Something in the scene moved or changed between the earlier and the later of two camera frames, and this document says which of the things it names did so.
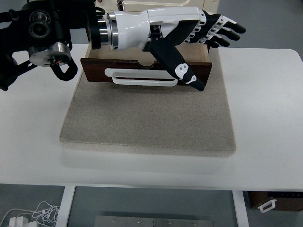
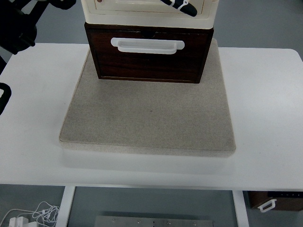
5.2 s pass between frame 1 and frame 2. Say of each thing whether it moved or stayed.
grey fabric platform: stayed
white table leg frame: stayed
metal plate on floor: stayed
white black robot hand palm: moved
